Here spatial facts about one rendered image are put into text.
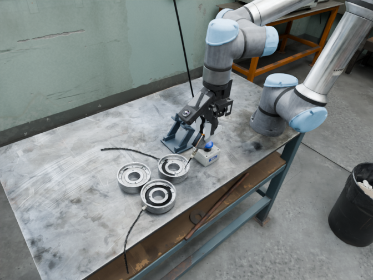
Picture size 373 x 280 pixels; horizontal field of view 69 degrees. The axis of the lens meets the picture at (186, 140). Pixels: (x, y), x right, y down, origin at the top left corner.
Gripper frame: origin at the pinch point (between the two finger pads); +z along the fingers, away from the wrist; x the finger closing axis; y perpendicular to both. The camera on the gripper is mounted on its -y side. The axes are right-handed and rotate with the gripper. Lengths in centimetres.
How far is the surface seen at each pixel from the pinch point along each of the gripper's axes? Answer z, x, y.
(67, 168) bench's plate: 12.8, 23.9, -37.5
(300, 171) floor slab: 94, 7, 117
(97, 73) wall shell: 56, 164, 28
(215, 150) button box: 8.6, -0.3, 6.8
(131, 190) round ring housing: 10.4, 2.1, -25.4
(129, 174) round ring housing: 10.5, 8.0, -22.7
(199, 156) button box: 10.2, 1.7, 1.3
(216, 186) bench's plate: 13.1, -10.5, -1.1
